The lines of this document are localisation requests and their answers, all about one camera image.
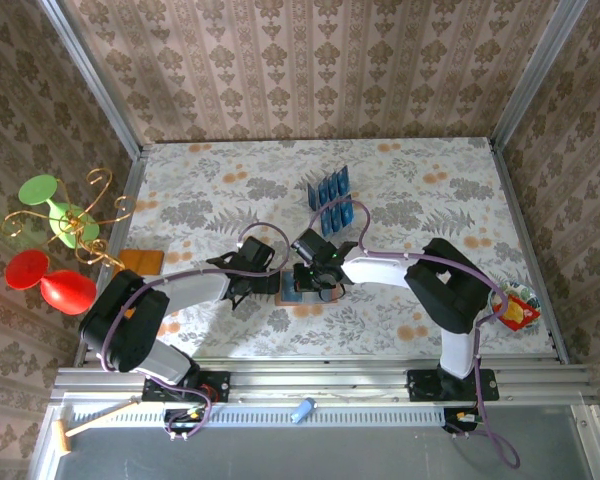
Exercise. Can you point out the clear acrylic card stand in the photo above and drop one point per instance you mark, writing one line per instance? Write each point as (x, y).
(317, 227)

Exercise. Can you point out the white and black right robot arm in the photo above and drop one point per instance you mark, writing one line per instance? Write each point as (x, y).
(380, 272)

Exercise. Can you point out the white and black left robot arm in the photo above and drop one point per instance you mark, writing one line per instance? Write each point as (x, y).
(195, 292)

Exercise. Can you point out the orange wooden base board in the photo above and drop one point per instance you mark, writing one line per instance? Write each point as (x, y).
(145, 261)

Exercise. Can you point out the blue cylinder tube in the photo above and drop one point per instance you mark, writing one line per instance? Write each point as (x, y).
(302, 411)

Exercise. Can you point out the grey metal panel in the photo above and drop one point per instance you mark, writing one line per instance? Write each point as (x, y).
(305, 450)

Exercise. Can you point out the red plastic wine glass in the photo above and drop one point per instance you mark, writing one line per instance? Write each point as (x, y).
(65, 295)

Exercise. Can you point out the patterned paper bowl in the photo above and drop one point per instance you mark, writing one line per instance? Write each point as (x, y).
(522, 290)

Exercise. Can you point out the red snack packet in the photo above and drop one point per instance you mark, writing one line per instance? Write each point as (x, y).
(522, 315)

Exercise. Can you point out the green plastic wine glass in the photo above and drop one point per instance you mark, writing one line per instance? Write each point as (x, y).
(39, 190)

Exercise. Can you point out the wooden mallet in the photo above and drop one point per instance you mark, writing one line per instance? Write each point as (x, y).
(61, 437)

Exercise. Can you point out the aluminium mounting rail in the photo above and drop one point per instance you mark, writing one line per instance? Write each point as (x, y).
(320, 382)

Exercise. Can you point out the aluminium side rail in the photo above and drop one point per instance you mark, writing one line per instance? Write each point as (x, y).
(136, 175)
(515, 210)

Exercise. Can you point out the black connector bracket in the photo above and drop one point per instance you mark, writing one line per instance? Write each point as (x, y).
(180, 422)
(452, 425)

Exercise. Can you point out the aluminium frame post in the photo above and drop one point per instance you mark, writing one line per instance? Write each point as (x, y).
(97, 85)
(530, 75)

